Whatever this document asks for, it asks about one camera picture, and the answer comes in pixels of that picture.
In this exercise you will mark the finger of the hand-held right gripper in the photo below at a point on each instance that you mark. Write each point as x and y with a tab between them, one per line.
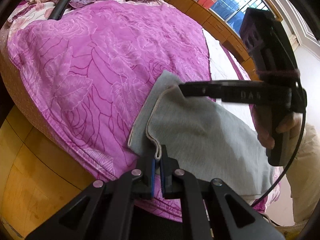
200	90

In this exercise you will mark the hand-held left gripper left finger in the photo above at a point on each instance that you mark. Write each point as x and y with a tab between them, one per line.
151	175

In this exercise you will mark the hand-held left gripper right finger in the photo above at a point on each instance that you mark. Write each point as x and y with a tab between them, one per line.
163	176

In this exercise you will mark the grey towel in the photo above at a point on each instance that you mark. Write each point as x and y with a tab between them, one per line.
200	130

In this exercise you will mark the person's right hand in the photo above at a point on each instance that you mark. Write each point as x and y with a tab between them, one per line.
287	123

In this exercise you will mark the window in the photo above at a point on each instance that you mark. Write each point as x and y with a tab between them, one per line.
240	0

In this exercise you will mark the wooden cabinet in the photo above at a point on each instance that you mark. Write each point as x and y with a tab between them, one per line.
197	7

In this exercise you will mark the purple floral bedspread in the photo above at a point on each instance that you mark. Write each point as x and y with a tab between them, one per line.
87	80

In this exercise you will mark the person's beige clothing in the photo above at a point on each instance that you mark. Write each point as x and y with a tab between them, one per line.
306	175

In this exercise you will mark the lilac ruffled pillow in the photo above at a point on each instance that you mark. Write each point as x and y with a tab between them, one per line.
85	2

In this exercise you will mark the black curved tube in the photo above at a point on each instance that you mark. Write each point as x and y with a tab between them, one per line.
63	0

